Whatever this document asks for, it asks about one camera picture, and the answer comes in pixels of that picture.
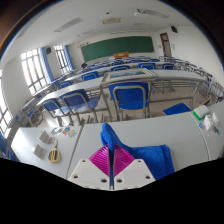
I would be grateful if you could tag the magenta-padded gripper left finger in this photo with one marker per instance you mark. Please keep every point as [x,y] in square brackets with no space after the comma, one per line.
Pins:
[88,173]

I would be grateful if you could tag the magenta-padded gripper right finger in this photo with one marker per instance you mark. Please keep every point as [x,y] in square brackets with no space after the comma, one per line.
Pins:
[135,173]

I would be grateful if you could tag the blue terry towel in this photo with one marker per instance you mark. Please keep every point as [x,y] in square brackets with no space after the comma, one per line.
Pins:
[150,156]

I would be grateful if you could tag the small colourful cards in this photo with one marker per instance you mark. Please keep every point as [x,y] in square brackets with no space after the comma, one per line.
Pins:
[68,132]

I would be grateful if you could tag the blue classroom chairs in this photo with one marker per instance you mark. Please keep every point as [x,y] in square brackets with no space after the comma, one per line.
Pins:
[130,95]

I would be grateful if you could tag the small white box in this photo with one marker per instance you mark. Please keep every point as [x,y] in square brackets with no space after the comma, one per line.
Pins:
[215,119]
[208,122]

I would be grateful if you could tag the green and white box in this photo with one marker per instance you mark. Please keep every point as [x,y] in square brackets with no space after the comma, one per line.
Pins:
[201,112]

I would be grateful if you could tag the large paned window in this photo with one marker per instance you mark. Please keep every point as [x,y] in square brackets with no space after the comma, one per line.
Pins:
[4,110]
[33,70]
[61,58]

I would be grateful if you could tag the grey classroom desks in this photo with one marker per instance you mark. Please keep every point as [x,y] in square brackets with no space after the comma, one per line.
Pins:
[173,75]

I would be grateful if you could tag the blue curtain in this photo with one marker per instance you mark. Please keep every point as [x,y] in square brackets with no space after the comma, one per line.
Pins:
[69,58]
[47,65]

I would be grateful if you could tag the orange lectern top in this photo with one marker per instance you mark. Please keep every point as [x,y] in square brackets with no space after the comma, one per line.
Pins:
[121,55]

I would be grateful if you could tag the green chalkboard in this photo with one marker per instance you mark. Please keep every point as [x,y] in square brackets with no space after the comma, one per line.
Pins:
[116,48]

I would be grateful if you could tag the brown door with window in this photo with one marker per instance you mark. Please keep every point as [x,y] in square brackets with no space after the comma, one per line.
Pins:
[165,45]

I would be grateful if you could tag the ceiling light panels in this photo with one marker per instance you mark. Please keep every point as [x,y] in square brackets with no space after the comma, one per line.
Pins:
[68,24]

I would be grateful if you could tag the ceiling air vent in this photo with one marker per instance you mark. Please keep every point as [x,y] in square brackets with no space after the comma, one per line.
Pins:
[111,20]

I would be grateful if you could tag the black wall speaker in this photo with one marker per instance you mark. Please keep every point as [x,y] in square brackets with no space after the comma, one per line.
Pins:
[174,29]
[48,50]

